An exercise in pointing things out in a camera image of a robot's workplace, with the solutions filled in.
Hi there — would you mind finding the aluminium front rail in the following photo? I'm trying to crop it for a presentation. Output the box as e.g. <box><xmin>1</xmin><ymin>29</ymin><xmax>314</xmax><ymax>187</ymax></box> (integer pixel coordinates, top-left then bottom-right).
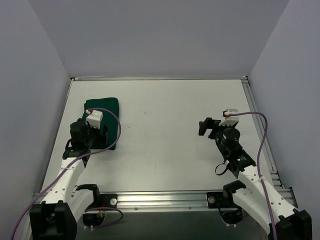
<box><xmin>27</xmin><ymin>187</ymin><xmax>299</xmax><ymax>213</ymax></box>

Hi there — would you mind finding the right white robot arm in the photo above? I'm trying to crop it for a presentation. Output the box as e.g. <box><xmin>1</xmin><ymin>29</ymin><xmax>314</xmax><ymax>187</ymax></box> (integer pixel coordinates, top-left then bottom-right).
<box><xmin>198</xmin><ymin>117</ymin><xmax>313</xmax><ymax>240</ymax></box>

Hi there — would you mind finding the aluminium rail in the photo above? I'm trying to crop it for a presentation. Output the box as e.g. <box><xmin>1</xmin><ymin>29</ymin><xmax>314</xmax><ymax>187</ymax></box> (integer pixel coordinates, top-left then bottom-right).
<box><xmin>27</xmin><ymin>187</ymin><xmax>299</xmax><ymax>213</ymax></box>
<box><xmin>241</xmin><ymin>76</ymin><xmax>286</xmax><ymax>188</ymax></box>

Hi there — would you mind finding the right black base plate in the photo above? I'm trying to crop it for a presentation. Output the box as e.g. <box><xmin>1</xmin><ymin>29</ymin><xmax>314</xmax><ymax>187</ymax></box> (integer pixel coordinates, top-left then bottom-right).
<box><xmin>206</xmin><ymin>191</ymin><xmax>238</xmax><ymax>209</ymax></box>

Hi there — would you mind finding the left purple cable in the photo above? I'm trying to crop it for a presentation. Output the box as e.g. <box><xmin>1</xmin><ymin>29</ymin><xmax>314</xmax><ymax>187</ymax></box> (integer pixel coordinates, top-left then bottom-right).
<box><xmin>9</xmin><ymin>107</ymin><xmax>123</xmax><ymax>240</ymax></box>

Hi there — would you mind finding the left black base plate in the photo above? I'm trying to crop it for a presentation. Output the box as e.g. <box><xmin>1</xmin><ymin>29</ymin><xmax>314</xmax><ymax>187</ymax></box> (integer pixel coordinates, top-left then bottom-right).
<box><xmin>99</xmin><ymin>193</ymin><xmax>118</xmax><ymax>209</ymax></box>

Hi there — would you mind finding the aluminium right side rail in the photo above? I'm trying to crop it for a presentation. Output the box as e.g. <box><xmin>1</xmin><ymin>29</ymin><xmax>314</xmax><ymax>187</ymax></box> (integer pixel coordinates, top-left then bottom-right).
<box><xmin>241</xmin><ymin>76</ymin><xmax>286</xmax><ymax>188</ymax></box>

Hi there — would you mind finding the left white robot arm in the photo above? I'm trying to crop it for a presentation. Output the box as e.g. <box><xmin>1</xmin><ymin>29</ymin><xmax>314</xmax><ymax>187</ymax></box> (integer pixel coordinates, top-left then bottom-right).
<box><xmin>29</xmin><ymin>117</ymin><xmax>108</xmax><ymax>240</ymax></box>

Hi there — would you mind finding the green surgical cloth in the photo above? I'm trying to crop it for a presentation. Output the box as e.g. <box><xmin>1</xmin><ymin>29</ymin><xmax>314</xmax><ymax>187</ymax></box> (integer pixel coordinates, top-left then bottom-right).
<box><xmin>84</xmin><ymin>97</ymin><xmax>120</xmax><ymax>150</ymax></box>

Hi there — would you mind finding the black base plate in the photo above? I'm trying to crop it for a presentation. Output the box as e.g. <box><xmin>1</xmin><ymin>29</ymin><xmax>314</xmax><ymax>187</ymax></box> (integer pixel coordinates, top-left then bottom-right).
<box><xmin>206</xmin><ymin>191</ymin><xmax>238</xmax><ymax>209</ymax></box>
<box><xmin>99</xmin><ymin>193</ymin><xmax>118</xmax><ymax>209</ymax></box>

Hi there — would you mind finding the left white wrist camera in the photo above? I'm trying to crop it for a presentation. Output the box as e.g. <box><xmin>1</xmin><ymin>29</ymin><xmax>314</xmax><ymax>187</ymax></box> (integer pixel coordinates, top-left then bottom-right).
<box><xmin>85</xmin><ymin>109</ymin><xmax>103</xmax><ymax>129</ymax></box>

